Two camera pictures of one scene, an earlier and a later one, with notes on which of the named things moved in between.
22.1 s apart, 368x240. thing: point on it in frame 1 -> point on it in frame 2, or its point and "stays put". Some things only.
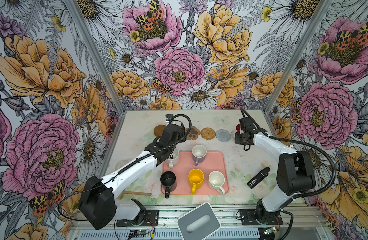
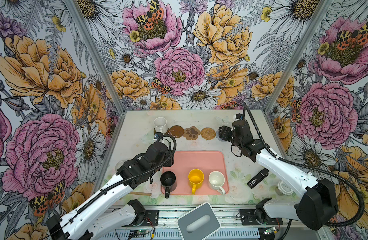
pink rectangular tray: [215, 161] stays put
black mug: [168, 179] stays put
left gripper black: [182, 135] -> [169, 162]
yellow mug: [196, 177] stays put
